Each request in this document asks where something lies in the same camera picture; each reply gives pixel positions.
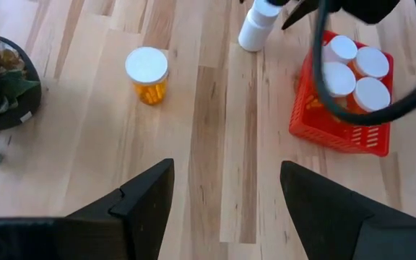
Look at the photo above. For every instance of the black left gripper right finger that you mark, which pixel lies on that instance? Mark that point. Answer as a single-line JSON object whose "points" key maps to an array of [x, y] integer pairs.
{"points": [[330, 224]]}

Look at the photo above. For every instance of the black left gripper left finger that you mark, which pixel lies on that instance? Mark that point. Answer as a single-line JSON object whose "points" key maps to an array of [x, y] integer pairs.
{"points": [[135, 220]]}

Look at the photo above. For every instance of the orange pill bottle white cap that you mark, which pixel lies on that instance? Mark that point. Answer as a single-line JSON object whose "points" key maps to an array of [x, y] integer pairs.
{"points": [[370, 62], [371, 94], [146, 66]]}

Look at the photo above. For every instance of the orange pill bottle with label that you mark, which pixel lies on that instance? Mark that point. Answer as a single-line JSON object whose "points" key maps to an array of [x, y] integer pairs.
{"points": [[339, 79]]}

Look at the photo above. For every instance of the red plastic basket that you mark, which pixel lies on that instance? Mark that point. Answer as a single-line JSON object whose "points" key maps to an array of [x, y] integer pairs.
{"points": [[323, 133]]}

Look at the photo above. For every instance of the black plant pot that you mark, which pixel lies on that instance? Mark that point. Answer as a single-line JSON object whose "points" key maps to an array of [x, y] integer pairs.
{"points": [[31, 101]]}

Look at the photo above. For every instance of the green succulent plant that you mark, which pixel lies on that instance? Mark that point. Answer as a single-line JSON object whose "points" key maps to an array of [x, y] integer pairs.
{"points": [[2, 86]]}

